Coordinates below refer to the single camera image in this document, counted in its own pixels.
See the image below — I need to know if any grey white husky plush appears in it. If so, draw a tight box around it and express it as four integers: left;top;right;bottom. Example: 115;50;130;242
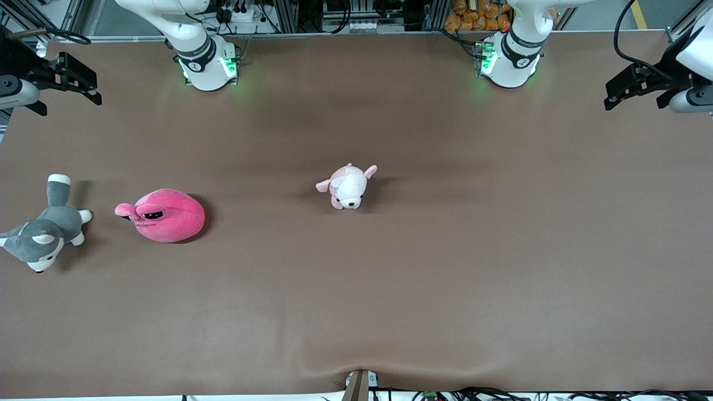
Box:
0;174;94;273

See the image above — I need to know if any pale pink dog plush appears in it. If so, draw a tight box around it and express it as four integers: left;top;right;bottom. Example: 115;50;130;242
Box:
315;163;378;211

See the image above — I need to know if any aluminium corner frame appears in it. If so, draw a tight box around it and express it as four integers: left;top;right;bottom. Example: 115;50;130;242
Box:
666;0;713;42
0;0;84;37

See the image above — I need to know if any white power strip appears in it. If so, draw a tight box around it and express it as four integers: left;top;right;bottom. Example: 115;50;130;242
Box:
214;4;275;24

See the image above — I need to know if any white terminal block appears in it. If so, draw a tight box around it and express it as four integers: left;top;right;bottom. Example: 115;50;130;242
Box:
345;20;394;33

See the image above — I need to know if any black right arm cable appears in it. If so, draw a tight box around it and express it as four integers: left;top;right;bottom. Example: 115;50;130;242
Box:
22;28;91;46

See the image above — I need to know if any aluminium frame post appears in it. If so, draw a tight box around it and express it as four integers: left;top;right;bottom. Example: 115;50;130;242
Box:
272;0;299;34

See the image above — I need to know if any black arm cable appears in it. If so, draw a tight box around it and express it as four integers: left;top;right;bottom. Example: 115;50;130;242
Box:
613;0;675;76
22;28;91;46

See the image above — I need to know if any orange packaged snacks pile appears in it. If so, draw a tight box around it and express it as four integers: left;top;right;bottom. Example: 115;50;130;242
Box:
443;0;514;32

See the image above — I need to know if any silver table edge rail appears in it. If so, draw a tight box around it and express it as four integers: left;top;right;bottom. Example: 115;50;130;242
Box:
0;31;677;44

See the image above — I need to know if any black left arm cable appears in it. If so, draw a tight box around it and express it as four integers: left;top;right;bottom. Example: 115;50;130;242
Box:
613;0;675;76

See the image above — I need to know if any round hot pink plush toy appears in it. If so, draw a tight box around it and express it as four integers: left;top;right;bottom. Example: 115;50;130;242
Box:
115;188;206;243

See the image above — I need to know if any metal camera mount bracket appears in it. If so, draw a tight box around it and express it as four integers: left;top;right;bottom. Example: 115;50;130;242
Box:
341;369;379;401

